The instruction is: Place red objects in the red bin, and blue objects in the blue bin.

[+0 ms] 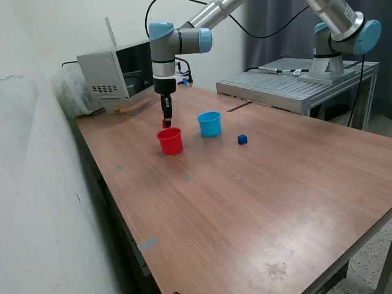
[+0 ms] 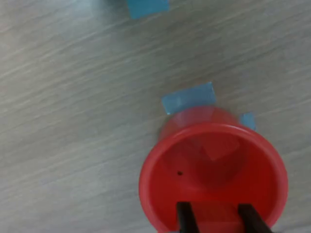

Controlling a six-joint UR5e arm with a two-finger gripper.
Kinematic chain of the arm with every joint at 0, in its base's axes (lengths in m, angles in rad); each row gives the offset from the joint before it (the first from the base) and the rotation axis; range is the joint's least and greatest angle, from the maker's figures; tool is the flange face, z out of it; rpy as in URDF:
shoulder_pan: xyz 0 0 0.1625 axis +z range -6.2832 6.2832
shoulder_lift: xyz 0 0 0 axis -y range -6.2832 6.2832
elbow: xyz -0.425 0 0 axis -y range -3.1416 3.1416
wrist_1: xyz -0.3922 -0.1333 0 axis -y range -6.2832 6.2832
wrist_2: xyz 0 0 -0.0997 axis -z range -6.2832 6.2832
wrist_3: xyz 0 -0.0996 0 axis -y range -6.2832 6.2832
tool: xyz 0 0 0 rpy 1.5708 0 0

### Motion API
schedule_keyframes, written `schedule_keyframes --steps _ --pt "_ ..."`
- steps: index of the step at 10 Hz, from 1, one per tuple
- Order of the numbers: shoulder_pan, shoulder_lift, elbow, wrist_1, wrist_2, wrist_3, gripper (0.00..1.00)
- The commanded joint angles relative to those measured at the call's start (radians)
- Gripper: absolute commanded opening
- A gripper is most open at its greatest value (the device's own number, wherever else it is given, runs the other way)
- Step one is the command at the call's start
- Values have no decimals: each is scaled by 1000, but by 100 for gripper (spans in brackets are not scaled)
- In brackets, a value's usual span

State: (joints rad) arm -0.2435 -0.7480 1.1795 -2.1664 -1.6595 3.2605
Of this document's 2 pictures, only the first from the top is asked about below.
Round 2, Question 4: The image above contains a thin white rod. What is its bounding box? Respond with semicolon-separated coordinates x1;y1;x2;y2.
105;17;118;47

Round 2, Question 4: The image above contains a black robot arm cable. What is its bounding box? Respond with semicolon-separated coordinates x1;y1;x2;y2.
144;0;311;81

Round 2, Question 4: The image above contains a red plastic cup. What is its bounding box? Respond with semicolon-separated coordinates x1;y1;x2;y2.
156;127;184;156

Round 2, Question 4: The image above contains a wooden stick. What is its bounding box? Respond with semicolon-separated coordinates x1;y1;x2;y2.
113;97;153;115

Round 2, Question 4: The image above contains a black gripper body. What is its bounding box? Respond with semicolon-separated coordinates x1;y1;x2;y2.
153;77;178;96

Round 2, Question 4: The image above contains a clear acrylic microwave stand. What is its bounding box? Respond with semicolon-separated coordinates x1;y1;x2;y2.
100;88;162;116

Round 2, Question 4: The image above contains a black hanging base cable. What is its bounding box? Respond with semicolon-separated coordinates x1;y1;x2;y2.
345;53;366;127

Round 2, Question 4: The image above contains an aluminium robot base table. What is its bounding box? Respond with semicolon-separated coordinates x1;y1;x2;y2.
216;57;380;131

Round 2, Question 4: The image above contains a cable with silver connector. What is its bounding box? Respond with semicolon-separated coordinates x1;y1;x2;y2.
243;65;311;76

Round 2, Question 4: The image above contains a long grey tape strip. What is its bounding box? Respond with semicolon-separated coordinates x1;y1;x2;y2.
137;236;159;252

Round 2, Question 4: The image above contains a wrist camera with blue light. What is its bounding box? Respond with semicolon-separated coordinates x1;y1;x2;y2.
175;72;195;88

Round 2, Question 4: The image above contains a silver microwave oven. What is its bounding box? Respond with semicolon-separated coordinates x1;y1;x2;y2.
76;40;156;100

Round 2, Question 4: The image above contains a dark grey curtain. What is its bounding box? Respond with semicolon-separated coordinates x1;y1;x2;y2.
243;0;392;105

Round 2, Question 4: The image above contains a blue plastic cup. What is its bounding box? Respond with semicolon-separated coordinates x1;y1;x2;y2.
196;111;222;137

